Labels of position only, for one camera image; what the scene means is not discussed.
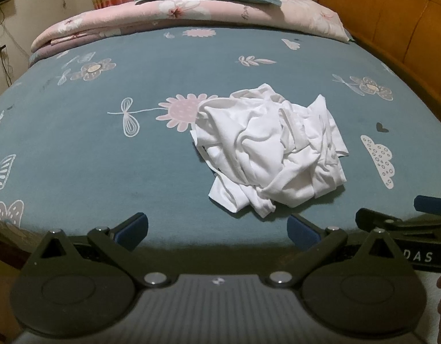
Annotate white long-sleeve shirt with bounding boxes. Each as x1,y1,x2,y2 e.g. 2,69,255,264
191,84,348,218

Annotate teal floral bed sheet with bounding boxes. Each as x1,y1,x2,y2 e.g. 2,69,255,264
0,27,441,250

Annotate wooden headboard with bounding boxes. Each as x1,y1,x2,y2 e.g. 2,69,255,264
314,0,441,122

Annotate pink floral folded quilt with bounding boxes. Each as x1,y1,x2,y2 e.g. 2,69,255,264
31,0,349,52

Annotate hanging black cables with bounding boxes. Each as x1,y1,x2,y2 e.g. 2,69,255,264
0,6,19,89

